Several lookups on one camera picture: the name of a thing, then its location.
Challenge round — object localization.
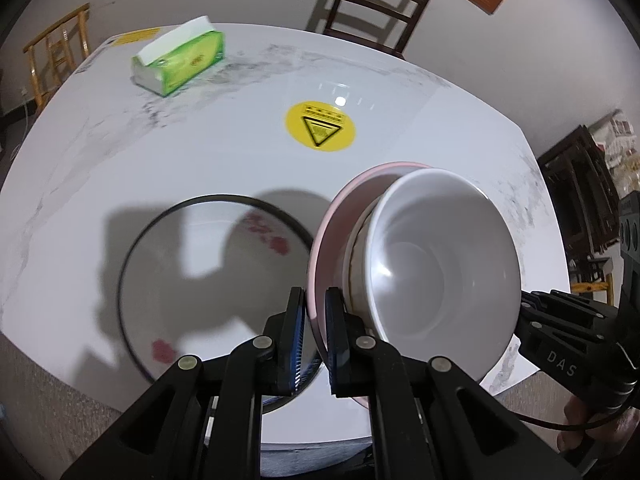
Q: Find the person's right hand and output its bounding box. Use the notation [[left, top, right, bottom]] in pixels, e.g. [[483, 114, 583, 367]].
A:
[[556, 396, 640, 463]]

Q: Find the black cable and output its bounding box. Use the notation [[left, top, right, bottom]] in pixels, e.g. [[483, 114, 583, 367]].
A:
[[517, 400, 633, 432]]

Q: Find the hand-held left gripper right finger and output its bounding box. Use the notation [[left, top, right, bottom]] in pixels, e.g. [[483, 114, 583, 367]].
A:
[[325, 287, 583, 480]]

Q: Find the pile of plastic bags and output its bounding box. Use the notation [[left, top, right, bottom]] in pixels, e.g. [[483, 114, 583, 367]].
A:
[[590, 110, 640, 196]]

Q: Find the white plate with pink flowers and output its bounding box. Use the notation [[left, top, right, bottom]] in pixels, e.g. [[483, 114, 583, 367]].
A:
[[117, 194, 321, 413]]

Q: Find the dark wooden furniture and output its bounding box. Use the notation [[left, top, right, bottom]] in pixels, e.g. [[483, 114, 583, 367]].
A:
[[537, 125, 623, 261]]

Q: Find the round yellow warning sticker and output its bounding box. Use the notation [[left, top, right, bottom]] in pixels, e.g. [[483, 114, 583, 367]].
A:
[[285, 101, 357, 153]]

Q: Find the pink bowl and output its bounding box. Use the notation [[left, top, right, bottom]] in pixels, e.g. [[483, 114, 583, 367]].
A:
[[306, 161, 436, 411]]

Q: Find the green tissue box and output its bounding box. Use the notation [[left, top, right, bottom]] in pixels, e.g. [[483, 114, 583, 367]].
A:
[[131, 16, 226, 98]]

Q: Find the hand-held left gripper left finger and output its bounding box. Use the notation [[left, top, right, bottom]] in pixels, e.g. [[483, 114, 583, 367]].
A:
[[60, 287, 306, 480]]

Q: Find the bamboo stool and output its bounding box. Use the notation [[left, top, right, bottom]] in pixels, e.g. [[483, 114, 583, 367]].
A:
[[570, 257, 616, 306]]

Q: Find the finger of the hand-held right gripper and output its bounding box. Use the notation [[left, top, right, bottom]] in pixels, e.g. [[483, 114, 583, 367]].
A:
[[549, 288, 619, 319], [515, 291, 608, 346]]

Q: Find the cream bowl with rabbit print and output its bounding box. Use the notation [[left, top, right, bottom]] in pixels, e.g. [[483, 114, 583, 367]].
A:
[[342, 195, 396, 333]]

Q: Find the rectangular yellow sticker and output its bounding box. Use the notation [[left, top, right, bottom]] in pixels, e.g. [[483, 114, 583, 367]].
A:
[[111, 27, 162, 47]]

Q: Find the bamboo chair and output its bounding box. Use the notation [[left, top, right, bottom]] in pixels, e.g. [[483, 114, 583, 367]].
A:
[[22, 2, 93, 106]]

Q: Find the white bowl with dog print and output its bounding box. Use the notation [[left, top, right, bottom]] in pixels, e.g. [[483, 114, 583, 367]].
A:
[[367, 169, 521, 386]]

